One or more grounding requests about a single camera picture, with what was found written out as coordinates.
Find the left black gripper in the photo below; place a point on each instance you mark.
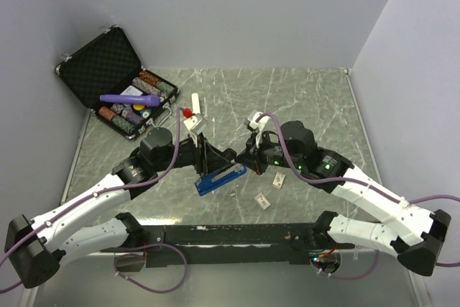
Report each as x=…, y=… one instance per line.
x=207, y=157

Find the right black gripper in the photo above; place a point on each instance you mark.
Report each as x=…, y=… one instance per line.
x=251, y=157

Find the blue stapler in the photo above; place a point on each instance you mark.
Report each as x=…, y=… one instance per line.
x=211, y=182

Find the white stapler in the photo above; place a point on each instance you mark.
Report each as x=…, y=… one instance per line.
x=196, y=105

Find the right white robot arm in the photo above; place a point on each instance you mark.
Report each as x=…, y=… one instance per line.
x=413, y=235

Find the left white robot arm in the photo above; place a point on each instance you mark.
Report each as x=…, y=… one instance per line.
x=37, y=248

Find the staple box with red label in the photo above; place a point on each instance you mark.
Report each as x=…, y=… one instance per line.
x=278, y=180

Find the small white staple box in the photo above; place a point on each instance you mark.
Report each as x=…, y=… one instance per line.
x=262, y=201

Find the black poker chip case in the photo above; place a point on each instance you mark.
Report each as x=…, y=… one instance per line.
x=109, y=64

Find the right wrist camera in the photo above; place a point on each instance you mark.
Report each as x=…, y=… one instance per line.
x=256, y=123

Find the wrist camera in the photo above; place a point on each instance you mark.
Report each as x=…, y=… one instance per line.
x=256, y=123
x=194, y=123

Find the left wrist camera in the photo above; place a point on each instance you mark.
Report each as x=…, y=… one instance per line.
x=194, y=123

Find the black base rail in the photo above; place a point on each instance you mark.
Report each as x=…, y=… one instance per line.
x=231, y=243

